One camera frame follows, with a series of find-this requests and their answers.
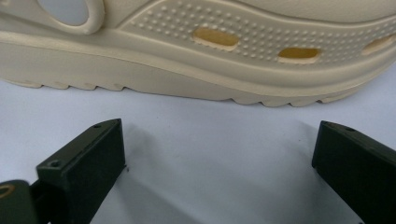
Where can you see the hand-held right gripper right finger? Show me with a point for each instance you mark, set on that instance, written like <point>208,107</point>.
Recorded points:
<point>358,168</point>

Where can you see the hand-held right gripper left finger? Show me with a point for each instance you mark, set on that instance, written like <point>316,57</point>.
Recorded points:
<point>84,161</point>

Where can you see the beige foam clog shoe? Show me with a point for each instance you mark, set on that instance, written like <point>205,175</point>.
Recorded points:
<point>174,71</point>

